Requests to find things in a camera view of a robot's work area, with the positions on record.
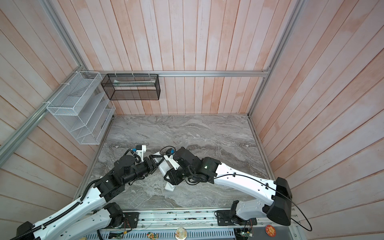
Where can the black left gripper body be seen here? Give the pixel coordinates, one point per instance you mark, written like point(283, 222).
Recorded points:
point(144, 168)

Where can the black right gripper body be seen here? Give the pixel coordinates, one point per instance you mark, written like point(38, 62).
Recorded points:
point(178, 175)

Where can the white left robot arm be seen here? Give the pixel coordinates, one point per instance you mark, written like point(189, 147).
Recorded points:
point(94, 210)

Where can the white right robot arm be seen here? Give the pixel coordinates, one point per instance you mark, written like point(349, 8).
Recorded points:
point(270, 197)

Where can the round gold white badge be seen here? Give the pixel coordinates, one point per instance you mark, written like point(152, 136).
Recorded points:
point(181, 233)

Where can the small colourful charm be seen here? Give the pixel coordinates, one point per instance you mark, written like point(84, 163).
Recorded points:
point(152, 236)

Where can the red round sticker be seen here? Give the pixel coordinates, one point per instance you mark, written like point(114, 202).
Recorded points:
point(270, 231)

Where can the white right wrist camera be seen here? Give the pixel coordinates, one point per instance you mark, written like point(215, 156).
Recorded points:
point(169, 156)

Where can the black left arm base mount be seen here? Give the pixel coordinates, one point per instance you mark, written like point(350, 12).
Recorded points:
point(130, 220)

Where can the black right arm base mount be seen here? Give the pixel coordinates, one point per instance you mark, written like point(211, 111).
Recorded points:
point(227, 218)

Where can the white wire mesh shelf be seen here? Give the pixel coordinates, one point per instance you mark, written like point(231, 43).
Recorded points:
point(82, 109)

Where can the black wire mesh basket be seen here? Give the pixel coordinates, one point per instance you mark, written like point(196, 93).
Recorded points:
point(127, 87)

